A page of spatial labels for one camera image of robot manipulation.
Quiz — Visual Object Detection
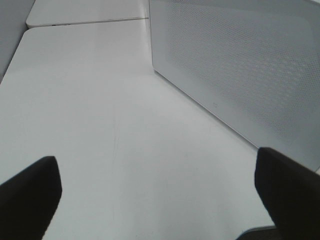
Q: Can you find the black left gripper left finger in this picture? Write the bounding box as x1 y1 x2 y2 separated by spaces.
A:
0 156 62 240

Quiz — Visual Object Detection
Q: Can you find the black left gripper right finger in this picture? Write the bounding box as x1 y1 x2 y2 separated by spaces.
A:
254 147 320 240

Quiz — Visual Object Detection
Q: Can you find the white microwave door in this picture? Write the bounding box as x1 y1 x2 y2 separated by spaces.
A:
149 0 320 172

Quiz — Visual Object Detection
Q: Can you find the white microwave oven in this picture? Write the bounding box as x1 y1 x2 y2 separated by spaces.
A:
148 0 320 173

